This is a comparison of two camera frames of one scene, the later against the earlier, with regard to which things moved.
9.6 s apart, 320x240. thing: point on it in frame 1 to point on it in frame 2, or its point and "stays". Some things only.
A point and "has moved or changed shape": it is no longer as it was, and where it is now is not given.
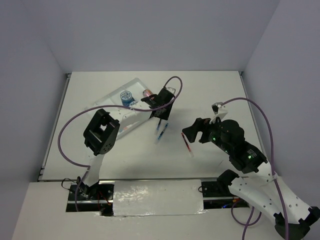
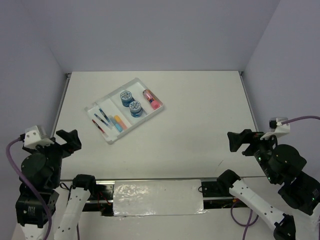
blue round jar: [126, 97] stays
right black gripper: [200, 124] to [246, 135]
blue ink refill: [161, 133] has moved or changed shape
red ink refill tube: [187, 145] has moved or changed shape
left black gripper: [165, 115] to [73, 143]
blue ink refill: [159, 124] has moved or changed shape
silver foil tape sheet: [134, 198] stays
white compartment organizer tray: [125, 106] stays
